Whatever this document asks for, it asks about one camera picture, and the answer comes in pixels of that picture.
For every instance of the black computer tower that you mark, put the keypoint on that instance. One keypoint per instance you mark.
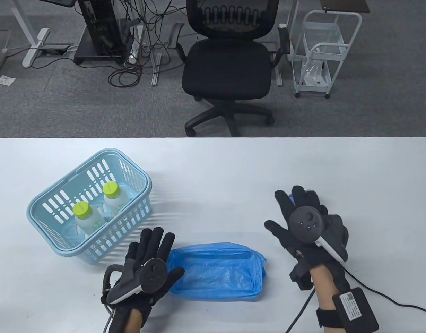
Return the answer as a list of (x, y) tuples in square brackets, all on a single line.
[(102, 27)]

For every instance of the blue plastic bag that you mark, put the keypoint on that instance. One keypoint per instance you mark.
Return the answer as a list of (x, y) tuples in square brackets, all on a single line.
[(216, 274)]

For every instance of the paper scrap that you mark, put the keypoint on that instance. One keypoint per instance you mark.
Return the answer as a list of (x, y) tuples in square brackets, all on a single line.
[(5, 80)]

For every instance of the aluminium rail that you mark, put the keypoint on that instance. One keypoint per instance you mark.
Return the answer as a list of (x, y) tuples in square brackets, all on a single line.
[(155, 74), (278, 78)]

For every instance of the black floor socket box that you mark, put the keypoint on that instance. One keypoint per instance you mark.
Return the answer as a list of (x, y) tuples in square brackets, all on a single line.
[(55, 48)]

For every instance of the person's left hand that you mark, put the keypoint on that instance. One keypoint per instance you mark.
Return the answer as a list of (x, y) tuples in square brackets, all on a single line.
[(154, 242)]

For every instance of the white rolling cart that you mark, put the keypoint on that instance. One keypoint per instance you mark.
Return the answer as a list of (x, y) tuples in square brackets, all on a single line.
[(320, 38)]

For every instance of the clear plastic bag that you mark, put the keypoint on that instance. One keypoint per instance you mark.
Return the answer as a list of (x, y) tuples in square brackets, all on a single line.
[(313, 71)]

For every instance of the light blue plastic basket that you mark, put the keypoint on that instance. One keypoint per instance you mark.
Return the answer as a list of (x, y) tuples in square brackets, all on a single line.
[(37, 222)]

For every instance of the person's right hand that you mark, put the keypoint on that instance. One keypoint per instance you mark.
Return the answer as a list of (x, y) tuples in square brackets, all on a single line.
[(280, 234)]

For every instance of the white power strip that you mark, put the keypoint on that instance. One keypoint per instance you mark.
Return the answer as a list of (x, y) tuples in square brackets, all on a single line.
[(135, 52)]

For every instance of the black wrist battery box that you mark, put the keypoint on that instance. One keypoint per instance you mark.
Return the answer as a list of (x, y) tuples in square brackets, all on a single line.
[(355, 308)]

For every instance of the person's right forearm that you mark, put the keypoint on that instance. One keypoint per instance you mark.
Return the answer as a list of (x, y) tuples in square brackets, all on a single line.
[(322, 288)]

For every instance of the white coconut water bottle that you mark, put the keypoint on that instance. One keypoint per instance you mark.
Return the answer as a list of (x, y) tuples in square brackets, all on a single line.
[(110, 189), (81, 210)]

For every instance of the black and white tracking controller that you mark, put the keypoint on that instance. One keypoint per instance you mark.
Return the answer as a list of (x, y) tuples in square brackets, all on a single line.
[(154, 275), (306, 222)]

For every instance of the white desk leg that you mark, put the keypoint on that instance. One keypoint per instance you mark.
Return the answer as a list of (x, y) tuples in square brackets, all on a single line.
[(34, 45)]

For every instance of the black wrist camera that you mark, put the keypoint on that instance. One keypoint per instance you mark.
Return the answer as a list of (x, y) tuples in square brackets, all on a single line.
[(301, 275)]

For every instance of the person's left forearm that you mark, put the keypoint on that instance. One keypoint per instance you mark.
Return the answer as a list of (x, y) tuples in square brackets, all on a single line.
[(133, 321)]

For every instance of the black mesh office chair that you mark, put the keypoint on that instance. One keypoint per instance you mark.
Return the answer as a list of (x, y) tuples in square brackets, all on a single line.
[(226, 66)]

